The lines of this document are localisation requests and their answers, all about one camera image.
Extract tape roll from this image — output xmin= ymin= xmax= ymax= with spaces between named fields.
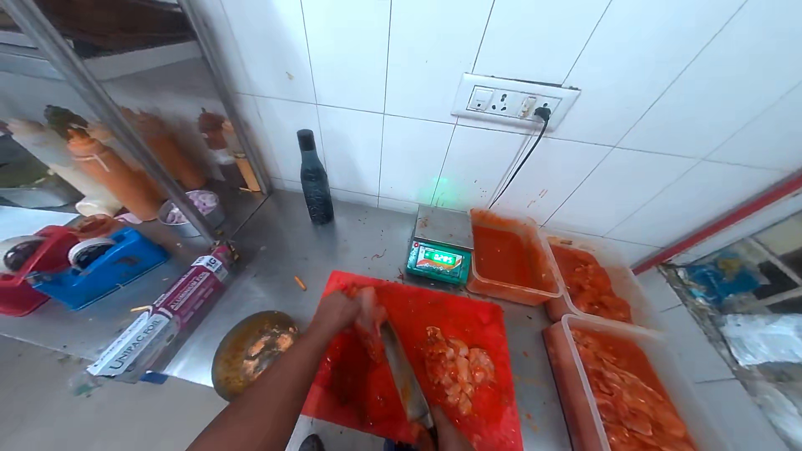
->
xmin=68 ymin=237 xmax=117 ymax=272
xmin=0 ymin=235 xmax=46 ymax=276

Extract red tape dispenser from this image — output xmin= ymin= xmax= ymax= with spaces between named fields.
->
xmin=0 ymin=225 xmax=81 ymax=318

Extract pile of marinated meat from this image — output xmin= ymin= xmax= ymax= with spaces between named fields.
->
xmin=550 ymin=243 xmax=633 ymax=324

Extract row of squeeze bottles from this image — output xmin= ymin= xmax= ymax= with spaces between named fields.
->
xmin=8 ymin=105 xmax=262 ymax=221

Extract large steel knife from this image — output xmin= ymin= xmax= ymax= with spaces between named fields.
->
xmin=379 ymin=321 xmax=440 ymax=451

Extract green digital weighing scale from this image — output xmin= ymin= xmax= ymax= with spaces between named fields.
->
xmin=406 ymin=205 xmax=475 ymax=286

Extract clear white plastic bag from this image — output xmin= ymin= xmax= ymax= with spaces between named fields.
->
xmin=719 ymin=312 xmax=802 ymax=368

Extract raw chicken piece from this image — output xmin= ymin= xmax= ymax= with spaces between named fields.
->
xmin=353 ymin=286 xmax=388 ymax=363

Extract pile of sliced onions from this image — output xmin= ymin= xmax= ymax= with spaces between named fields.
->
xmin=165 ymin=191 xmax=220 ymax=225

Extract dark glass bottle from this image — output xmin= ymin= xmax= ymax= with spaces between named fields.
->
xmin=297 ymin=129 xmax=335 ymax=226

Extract purple white foil box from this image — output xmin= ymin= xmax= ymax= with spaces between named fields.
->
xmin=87 ymin=244 xmax=239 ymax=383

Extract meat pieces in liquid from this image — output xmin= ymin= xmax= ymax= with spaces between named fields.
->
xmin=242 ymin=329 xmax=297 ymax=378

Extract white electrical switchboard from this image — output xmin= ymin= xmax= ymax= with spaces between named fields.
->
xmin=451 ymin=73 xmax=581 ymax=137

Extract red cutting board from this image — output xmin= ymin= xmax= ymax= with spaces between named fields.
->
xmin=301 ymin=271 xmax=524 ymax=451

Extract pile of cut chicken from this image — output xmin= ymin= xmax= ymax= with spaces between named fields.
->
xmin=424 ymin=326 xmax=496 ymax=416

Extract person's left forearm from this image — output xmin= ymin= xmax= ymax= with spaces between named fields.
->
xmin=187 ymin=322 xmax=336 ymax=451

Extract person's left hand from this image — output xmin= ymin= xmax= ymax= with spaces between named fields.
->
xmin=311 ymin=287 xmax=365 ymax=343

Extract plastic tub with red marinade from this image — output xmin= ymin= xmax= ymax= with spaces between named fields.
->
xmin=466 ymin=208 xmax=565 ymax=307

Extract large tub of marinated meat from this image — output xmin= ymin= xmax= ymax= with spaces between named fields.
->
xmin=543 ymin=313 xmax=731 ymax=451

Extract steel bowl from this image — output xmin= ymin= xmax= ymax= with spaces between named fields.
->
xmin=157 ymin=190 xmax=226 ymax=238

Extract steel shelf rack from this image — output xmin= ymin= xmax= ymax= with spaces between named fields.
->
xmin=0 ymin=0 xmax=273 ymax=250

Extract black plug with cable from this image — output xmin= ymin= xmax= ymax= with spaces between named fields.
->
xmin=489 ymin=104 xmax=552 ymax=209

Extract blue plastic bag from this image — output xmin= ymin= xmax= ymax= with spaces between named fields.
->
xmin=686 ymin=260 xmax=762 ymax=307

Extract round steel pan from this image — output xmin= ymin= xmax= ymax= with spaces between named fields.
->
xmin=212 ymin=310 xmax=300 ymax=403

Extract heap of marinated meat slices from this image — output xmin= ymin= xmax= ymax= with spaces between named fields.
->
xmin=571 ymin=328 xmax=698 ymax=451

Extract metal tray with green contents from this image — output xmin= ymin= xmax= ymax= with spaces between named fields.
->
xmin=0 ymin=162 xmax=77 ymax=209

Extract blue tape dispenser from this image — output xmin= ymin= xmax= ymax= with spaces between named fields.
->
xmin=30 ymin=226 xmax=170 ymax=312

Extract red frame bar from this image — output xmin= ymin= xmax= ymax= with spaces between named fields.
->
xmin=632 ymin=169 xmax=802 ymax=276

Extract person's right hand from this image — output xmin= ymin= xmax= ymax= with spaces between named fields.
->
xmin=411 ymin=404 xmax=477 ymax=451

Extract plastic tub of marinated meat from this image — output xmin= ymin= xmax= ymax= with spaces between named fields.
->
xmin=543 ymin=228 xmax=660 ymax=330

